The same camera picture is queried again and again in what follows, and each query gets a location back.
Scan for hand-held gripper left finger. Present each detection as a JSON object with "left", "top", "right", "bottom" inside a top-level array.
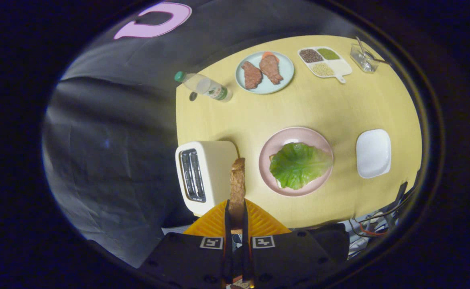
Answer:
[{"left": 138, "top": 199, "right": 234, "bottom": 289}]

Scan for beige grains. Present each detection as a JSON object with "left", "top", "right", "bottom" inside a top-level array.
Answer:
[{"left": 312, "top": 62, "right": 335, "bottom": 77}]

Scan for clear water bottle green cap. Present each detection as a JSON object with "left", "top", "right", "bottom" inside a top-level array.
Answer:
[{"left": 174, "top": 71, "right": 233, "bottom": 102}]

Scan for brown meat piece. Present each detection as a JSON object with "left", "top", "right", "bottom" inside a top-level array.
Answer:
[
  {"left": 241, "top": 61, "right": 263, "bottom": 90},
  {"left": 259, "top": 55, "right": 284, "bottom": 85}
]

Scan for white divided dish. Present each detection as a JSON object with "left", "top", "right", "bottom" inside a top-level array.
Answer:
[{"left": 297, "top": 46, "right": 353, "bottom": 84}]

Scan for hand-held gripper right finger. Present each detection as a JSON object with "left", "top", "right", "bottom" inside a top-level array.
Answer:
[{"left": 241, "top": 199, "right": 338, "bottom": 289}]

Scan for clear glass container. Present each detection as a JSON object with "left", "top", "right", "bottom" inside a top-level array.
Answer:
[{"left": 350, "top": 43, "right": 380, "bottom": 73}]

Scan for pink plate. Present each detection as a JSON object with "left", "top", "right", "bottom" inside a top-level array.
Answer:
[{"left": 258, "top": 127, "right": 334, "bottom": 197}]

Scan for bread slice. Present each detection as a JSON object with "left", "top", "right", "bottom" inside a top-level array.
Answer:
[{"left": 229, "top": 158, "right": 246, "bottom": 234}]

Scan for white plate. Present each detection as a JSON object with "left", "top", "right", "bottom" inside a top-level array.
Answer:
[{"left": 356, "top": 129, "right": 392, "bottom": 179}]

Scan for green lettuce leaf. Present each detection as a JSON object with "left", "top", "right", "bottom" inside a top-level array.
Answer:
[{"left": 269, "top": 142, "right": 333, "bottom": 190}]

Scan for tangle of cables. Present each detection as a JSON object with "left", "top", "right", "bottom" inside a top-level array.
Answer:
[{"left": 347, "top": 193, "right": 418, "bottom": 257}]

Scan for green beans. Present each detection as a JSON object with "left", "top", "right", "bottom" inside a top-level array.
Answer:
[{"left": 317, "top": 48, "right": 340, "bottom": 61}]

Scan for cream toaster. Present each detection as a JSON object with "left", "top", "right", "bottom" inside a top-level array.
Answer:
[{"left": 175, "top": 140, "right": 239, "bottom": 216}]

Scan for light blue plate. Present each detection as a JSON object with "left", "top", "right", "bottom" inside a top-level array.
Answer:
[{"left": 235, "top": 51, "right": 295, "bottom": 95}]

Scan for dark brown beans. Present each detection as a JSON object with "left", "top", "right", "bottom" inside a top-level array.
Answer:
[{"left": 299, "top": 49, "right": 324, "bottom": 63}]

